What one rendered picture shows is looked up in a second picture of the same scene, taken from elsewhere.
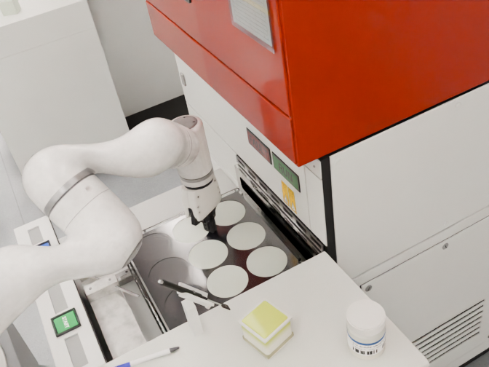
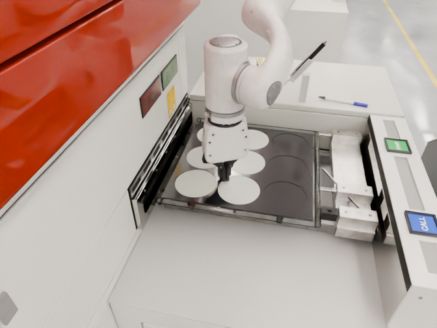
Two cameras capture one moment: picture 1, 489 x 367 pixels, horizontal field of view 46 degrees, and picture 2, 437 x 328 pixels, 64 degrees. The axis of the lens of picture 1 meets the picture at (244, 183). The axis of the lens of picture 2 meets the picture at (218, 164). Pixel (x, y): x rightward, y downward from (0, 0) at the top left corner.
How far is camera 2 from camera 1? 1.80 m
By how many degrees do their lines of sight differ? 97
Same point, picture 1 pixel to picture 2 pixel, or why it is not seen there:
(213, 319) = (287, 99)
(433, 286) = not seen: hidden behind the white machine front
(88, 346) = (380, 126)
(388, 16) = not seen: outside the picture
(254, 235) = (199, 153)
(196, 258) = (257, 163)
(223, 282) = (255, 139)
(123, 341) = (348, 155)
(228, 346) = (290, 88)
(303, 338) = not seen: hidden behind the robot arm
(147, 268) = (303, 181)
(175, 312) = (302, 142)
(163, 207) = (224, 294)
